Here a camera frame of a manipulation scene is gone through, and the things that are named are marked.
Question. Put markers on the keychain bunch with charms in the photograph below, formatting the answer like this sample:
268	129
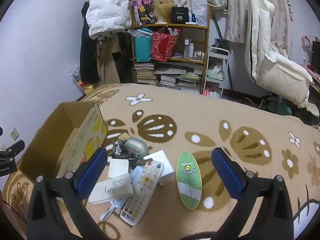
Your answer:
118	150

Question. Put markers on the light blue slim remote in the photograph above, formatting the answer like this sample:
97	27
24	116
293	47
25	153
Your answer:
135	174

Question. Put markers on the small white square box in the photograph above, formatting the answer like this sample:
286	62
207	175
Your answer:
118	167

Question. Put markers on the teal bag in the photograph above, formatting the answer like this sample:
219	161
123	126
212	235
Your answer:
142	39

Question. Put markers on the cardboard box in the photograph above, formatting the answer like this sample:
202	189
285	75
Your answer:
68	137

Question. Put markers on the stack of books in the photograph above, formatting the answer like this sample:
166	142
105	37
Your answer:
144	73

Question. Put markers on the black box number 40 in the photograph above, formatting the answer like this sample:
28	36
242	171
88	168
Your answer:
179	15

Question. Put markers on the plastic bag with toys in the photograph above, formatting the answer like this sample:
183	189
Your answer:
84	86

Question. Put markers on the red gift bag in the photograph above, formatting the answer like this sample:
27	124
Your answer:
163	42

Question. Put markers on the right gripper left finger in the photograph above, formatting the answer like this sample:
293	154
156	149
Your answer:
45	219

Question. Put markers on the green surfboard-shaped remote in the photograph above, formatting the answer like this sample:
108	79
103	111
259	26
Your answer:
189	181

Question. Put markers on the cream duvet on chair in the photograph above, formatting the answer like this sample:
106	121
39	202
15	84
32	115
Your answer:
268	65

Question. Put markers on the white puffer jacket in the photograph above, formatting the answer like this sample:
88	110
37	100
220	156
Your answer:
106	18

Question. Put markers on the black hanging coat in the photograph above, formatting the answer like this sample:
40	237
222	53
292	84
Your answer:
88	62

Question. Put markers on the beige patterned rug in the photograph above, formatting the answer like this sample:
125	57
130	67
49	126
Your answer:
264	143

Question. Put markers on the large white box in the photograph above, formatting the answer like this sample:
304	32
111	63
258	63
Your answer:
160	156

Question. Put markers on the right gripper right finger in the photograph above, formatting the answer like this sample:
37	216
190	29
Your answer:
274	219

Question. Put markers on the white button panel box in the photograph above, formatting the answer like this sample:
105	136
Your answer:
112	189

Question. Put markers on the wooden bookshelf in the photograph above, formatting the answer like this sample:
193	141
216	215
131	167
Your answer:
172	55

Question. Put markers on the gold smart card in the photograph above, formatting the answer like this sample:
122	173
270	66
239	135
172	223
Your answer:
124	137

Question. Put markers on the white TV remote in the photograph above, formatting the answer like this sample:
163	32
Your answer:
136	205

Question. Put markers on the wall socket lower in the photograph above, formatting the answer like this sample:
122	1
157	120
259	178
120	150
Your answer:
3	147

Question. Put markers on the blonde wig head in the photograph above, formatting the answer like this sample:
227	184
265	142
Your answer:
162	10

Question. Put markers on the white utility cart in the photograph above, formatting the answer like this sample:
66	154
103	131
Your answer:
216	72

